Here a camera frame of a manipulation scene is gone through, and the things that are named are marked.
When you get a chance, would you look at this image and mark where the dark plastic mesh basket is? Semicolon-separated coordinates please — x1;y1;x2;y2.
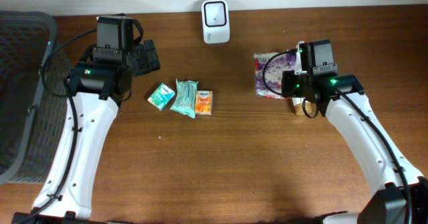
1;11;72;184

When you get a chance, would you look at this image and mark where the small teal tissue pack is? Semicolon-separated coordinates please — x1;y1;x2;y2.
147;83;175;110

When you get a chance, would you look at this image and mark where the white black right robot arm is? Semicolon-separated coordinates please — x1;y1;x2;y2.
282;72;427;223

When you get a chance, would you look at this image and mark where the orange tissue pack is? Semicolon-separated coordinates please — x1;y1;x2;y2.
195;90;213;115

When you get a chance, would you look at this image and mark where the teal wet wipes pack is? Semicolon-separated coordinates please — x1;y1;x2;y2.
170;80;198;118

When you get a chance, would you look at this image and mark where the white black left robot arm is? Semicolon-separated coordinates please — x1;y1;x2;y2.
12;39;161;223

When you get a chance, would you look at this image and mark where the red purple tissue pack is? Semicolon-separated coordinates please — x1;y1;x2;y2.
253;52;296;100

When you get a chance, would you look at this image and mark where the white bottle with cork cap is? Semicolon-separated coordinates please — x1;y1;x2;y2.
292;98;312;115

